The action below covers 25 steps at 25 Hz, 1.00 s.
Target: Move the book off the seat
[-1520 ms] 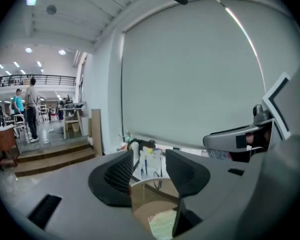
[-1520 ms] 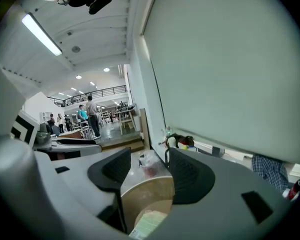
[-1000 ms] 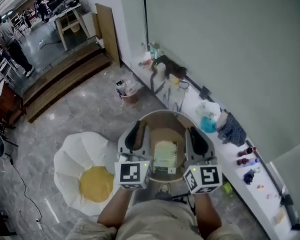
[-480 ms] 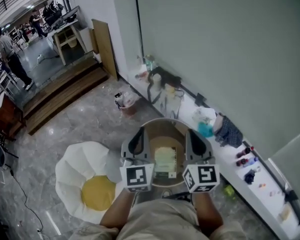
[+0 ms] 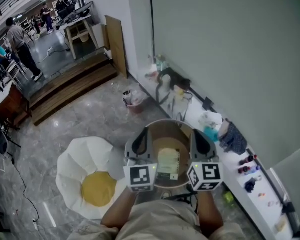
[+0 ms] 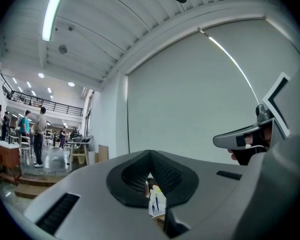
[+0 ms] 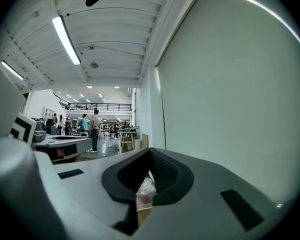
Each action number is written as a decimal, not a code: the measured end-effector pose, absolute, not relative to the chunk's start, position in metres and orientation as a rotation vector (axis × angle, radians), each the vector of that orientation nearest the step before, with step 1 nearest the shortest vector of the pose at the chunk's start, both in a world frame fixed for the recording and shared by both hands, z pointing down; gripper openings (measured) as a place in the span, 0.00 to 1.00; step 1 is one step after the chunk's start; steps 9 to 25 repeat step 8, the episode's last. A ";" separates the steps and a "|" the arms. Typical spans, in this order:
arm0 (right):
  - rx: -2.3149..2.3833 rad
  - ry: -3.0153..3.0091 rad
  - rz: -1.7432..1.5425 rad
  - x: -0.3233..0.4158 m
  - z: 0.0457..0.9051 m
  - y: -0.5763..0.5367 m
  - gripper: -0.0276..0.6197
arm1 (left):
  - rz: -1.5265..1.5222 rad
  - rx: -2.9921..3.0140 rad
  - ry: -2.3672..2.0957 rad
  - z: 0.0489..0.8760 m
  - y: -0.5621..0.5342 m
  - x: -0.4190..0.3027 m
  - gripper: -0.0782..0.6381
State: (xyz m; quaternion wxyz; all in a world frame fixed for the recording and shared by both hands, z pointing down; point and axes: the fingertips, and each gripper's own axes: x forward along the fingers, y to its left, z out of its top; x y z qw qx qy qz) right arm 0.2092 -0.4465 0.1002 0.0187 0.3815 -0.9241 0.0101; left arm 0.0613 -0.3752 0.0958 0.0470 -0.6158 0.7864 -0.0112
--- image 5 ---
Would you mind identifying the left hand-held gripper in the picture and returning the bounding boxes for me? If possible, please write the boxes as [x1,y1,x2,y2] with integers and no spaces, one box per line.
[123,128,158,193]

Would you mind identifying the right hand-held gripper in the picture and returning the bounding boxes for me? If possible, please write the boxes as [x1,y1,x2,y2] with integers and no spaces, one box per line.
[186,128,224,192]

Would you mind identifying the black crumpled cloth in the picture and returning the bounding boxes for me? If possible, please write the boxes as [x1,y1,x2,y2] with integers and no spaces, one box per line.
[244,177,257,193]

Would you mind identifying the wooden platform steps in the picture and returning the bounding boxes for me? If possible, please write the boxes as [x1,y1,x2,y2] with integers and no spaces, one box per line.
[28,53,120,127]

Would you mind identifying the small black box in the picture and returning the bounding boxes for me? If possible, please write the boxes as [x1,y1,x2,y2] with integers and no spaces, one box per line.
[282,201,296,215]
[202,96,215,110]

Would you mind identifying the black floor cable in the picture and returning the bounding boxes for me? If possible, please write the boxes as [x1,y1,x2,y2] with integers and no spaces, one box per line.
[11,156,41,222]

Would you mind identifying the black cable bundle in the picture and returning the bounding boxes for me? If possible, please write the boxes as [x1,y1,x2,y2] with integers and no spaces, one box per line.
[169,192,200,206]

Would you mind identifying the white plastic bag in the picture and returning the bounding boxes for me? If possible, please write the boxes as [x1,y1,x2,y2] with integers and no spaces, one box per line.
[198,110,224,132]

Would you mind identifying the black monitor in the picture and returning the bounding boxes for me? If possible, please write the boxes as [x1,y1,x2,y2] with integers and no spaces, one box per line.
[74,0,95,15]

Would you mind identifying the white flower-shaped floor cushion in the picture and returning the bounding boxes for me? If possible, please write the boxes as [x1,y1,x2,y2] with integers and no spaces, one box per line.
[55,136,128,220]

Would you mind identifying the black strap bag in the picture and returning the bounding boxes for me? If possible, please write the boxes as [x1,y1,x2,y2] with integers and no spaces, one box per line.
[156,67,192,105]

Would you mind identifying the person's right forearm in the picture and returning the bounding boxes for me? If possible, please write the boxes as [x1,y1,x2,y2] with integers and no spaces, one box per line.
[197,190,225,235]

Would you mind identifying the white wooden table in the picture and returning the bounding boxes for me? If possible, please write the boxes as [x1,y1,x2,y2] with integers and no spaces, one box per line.
[64,13,100,60]

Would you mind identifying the brown cabinet white top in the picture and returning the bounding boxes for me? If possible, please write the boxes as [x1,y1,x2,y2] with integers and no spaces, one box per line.
[0,82,32,130]

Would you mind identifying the green crumpled packet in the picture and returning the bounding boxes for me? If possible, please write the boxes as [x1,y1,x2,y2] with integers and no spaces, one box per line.
[222,190,235,203]

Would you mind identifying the green snack packet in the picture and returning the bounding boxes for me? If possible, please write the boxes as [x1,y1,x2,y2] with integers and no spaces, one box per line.
[156,147,181,181]

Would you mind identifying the wooden board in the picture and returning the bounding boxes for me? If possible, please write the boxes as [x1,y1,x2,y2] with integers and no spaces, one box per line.
[104,15,128,79]

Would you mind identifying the clear bottle green label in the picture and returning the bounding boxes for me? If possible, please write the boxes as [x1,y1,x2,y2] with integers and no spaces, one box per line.
[154,55,168,70]

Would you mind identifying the plaid cloth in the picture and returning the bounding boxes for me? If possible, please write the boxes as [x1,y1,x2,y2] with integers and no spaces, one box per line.
[218,118,248,156]

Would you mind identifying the person's beige shirt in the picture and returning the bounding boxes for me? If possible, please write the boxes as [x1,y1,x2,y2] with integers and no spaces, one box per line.
[67,198,246,240]

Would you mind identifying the teal cloth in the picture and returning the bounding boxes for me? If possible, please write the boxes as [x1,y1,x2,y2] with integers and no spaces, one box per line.
[203,125,220,143]

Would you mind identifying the person's left forearm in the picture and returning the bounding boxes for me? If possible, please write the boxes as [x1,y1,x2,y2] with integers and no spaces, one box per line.
[100,190,138,229]

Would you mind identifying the white window sill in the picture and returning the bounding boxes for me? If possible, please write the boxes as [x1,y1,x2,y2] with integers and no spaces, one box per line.
[128,66,300,240]

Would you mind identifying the grey roller blind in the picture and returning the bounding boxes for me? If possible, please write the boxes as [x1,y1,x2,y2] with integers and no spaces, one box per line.
[269,141,300,237]
[149,0,300,167]

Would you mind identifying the grey chair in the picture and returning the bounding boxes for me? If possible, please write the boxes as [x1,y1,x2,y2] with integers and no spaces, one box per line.
[0,117,22,157]

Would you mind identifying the red waste bin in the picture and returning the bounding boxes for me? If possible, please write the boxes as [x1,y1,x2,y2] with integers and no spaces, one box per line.
[122,90,149,114]

